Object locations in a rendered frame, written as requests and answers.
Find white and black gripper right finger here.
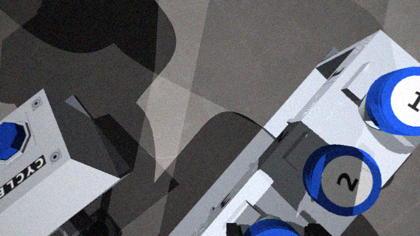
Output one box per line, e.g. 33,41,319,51
304,224,332,236

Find white two-button control box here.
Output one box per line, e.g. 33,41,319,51
0,89,133,236

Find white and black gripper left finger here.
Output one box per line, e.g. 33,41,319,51
226,223,243,236

